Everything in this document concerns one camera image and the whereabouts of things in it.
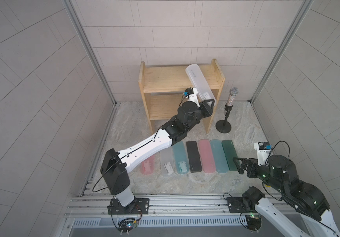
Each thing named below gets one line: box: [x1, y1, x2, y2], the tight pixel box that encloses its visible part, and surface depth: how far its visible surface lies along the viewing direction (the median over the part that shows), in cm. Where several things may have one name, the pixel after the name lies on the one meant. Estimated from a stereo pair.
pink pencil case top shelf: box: [141, 154, 155, 175], surface depth 84 cm
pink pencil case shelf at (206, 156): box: [198, 139, 216, 174], surface depth 89 cm
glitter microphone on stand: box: [215, 86, 239, 134], surface depth 93 cm
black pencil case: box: [186, 140, 203, 173], surface depth 89 cm
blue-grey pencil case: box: [209, 139, 229, 174], surface depth 91 cm
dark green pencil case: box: [221, 139, 239, 172], surface depth 93 cm
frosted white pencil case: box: [185, 63, 215, 104], surface depth 65 cm
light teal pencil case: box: [171, 140, 189, 174], surface depth 87 cm
